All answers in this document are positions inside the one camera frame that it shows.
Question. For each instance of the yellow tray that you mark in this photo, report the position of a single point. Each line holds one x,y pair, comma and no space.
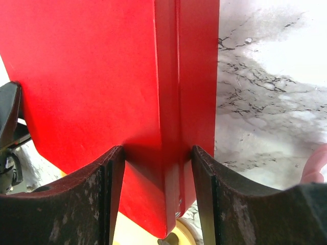
146,216

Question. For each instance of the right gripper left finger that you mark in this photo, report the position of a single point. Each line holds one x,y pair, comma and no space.
80,208

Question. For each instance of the pink silicone tongs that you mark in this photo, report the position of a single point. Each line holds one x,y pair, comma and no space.
315,167

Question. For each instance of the red box lid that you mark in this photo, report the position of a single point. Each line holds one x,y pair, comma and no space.
96,74

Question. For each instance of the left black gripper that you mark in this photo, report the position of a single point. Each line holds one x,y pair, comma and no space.
11,170

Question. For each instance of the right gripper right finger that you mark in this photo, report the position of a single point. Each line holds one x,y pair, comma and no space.
236,210

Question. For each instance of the red chocolate box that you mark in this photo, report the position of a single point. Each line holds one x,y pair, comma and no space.
198,23

